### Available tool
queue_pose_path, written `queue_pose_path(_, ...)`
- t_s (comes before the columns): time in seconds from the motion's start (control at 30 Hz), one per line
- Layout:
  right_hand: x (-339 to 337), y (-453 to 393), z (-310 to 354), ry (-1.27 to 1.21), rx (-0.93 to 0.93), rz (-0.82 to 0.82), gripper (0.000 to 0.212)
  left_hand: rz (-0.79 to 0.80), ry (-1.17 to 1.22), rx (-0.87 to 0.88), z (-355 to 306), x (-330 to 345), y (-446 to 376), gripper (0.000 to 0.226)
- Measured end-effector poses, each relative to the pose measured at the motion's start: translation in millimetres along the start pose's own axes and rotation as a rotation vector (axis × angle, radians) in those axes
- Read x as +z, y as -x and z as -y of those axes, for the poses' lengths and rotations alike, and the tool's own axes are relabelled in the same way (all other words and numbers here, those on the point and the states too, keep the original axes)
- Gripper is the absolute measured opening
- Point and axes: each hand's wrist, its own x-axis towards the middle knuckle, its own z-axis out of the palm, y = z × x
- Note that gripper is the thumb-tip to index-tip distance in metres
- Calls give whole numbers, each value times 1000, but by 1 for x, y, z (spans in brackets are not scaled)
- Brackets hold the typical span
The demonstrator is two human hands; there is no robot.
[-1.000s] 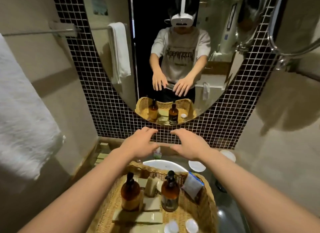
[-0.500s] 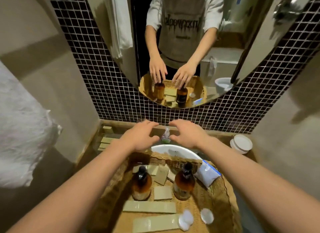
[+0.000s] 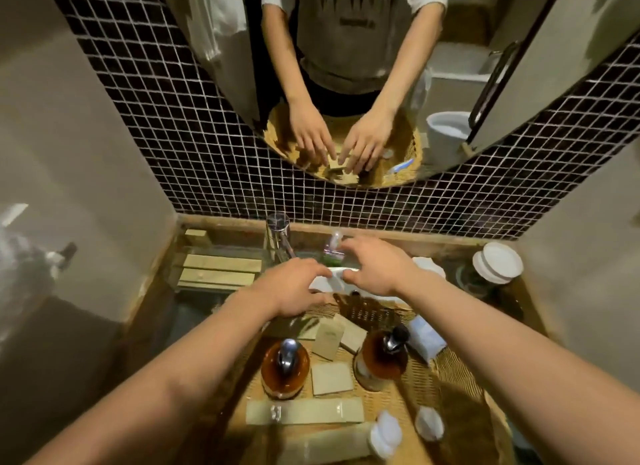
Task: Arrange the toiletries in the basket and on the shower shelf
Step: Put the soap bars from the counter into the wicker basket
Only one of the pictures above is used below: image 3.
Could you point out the person's left forearm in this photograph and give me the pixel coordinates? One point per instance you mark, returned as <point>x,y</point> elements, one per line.
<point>150,394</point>

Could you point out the white wall socket plate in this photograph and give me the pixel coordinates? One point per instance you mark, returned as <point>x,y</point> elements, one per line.
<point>14,213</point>

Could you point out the woven wicker basket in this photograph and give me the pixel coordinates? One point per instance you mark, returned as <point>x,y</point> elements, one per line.
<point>455,384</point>

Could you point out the chrome sink faucet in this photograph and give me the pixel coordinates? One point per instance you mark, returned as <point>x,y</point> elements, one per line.
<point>278,232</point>

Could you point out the white round cup lid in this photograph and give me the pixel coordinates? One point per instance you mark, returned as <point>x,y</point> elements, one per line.
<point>482,272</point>
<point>504,259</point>

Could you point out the white blue sachet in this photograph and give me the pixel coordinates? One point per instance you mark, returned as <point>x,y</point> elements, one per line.
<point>425,338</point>

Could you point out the person's left hand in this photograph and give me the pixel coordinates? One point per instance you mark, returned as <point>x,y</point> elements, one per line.
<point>290,287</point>

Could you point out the small white round jars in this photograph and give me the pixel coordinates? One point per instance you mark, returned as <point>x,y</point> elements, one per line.
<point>386,434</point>

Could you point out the person's right hand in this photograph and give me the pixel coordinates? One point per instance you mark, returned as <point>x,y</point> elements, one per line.
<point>385,269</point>

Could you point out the person's right forearm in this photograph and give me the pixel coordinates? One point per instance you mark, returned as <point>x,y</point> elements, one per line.
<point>500,354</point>

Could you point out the wall mirror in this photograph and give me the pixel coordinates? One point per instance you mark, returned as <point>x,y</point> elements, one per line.
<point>350,54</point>

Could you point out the clear hand soap pump bottle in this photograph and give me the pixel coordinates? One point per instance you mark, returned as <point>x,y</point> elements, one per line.
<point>334,249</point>

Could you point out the white sink basin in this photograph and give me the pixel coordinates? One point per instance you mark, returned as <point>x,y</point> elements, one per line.
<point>326,283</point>

